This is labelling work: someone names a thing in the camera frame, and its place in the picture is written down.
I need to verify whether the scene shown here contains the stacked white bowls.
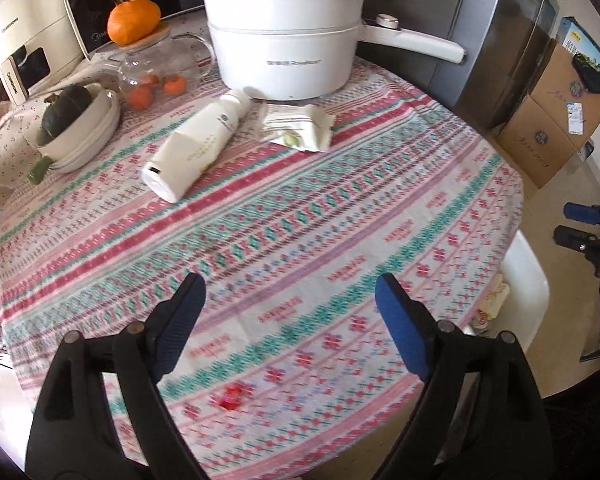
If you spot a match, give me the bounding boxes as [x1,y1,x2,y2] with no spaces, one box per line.
[35,82,122,175]

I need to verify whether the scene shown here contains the grey refrigerator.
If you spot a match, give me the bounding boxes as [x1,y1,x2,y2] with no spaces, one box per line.
[355,0,563,131]

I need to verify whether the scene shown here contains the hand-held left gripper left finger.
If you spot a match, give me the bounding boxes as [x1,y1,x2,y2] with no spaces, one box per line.
[25,272,208,480]

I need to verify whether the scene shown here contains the white electric cooking pot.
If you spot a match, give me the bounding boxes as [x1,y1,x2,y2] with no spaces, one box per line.
[196,0,467,102]

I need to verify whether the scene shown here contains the large orange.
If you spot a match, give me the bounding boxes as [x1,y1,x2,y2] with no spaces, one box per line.
[107,0,162,46]

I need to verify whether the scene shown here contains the white appliance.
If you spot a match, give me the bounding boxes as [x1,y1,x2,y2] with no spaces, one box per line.
[0,0,88,106]

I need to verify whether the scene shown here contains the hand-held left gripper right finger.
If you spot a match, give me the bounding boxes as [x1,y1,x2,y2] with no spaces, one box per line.
[374,273,556,480]

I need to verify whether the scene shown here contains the white small-print cloth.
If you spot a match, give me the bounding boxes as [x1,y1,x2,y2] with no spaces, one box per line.
[0,102,48,191]

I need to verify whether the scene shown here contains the black microwave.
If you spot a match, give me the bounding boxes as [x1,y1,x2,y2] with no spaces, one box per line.
[57,0,211,56]

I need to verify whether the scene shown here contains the dark green squash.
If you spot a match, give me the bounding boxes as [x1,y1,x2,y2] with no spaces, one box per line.
[41,85,97,148]

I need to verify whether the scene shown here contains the white plastic bottle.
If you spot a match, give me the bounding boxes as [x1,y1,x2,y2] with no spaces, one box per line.
[141,89,252,204]

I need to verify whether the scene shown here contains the white chair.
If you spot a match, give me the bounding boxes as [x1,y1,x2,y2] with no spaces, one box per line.
[460,232,551,356]

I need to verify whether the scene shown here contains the white and green packet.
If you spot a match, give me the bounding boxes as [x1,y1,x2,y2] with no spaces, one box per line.
[257,101,335,153]

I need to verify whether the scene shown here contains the cardboard box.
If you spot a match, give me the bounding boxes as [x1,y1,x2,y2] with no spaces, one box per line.
[527,37,600,148]
[495,95,593,190]

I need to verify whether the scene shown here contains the blue printed box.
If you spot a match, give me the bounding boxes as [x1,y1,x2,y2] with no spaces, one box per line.
[555,16,600,73]

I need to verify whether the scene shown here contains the small green vegetable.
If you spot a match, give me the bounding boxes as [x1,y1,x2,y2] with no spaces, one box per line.
[29,156,54,184]

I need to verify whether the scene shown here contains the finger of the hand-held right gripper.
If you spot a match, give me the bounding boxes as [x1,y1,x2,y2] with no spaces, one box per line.
[565,202,600,235]
[554,225,600,256]

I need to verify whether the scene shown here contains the glass teapot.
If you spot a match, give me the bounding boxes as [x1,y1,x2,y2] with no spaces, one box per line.
[104,25,217,111]

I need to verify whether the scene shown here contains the red candy wrapper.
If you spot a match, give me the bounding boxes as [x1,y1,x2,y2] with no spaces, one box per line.
[211,382,255,410]

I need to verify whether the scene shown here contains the patterned tablecloth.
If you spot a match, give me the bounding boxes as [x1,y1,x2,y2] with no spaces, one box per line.
[0,10,526,480]

